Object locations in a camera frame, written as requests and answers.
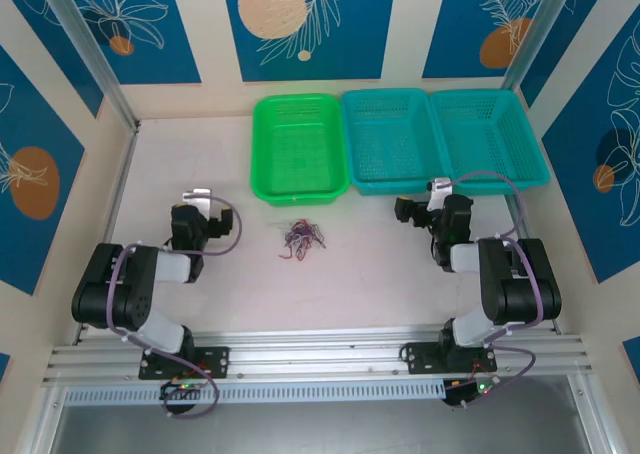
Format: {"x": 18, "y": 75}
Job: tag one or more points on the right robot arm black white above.
{"x": 520, "y": 284}

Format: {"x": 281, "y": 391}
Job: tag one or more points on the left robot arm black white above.
{"x": 110, "y": 284}

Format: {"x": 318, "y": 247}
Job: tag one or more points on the teal plastic basket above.
{"x": 392, "y": 144}
{"x": 487, "y": 134}

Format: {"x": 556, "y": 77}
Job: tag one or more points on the green plastic basket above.
{"x": 297, "y": 149}

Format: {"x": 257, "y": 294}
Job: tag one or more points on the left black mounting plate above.
{"x": 215, "y": 361}

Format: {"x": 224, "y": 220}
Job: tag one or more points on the black mounting plate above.
{"x": 420, "y": 356}
{"x": 215, "y": 361}

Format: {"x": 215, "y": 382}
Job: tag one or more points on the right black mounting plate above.
{"x": 420, "y": 356}

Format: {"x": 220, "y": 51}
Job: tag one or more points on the left controller board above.
{"x": 180, "y": 388}

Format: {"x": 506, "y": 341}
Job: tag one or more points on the controller board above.
{"x": 180, "y": 388}
{"x": 472, "y": 391}

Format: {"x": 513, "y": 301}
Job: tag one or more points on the right controller board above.
{"x": 472, "y": 391}

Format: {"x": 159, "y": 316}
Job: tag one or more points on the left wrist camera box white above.
{"x": 199, "y": 201}

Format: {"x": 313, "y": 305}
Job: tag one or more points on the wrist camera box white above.
{"x": 199, "y": 201}
{"x": 440, "y": 191}

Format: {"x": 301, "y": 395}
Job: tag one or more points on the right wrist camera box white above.
{"x": 440, "y": 191}

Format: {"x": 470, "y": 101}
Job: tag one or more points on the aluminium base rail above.
{"x": 320, "y": 354}

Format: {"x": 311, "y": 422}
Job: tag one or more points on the aluminium frame post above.
{"x": 537, "y": 29}
{"x": 85, "y": 39}

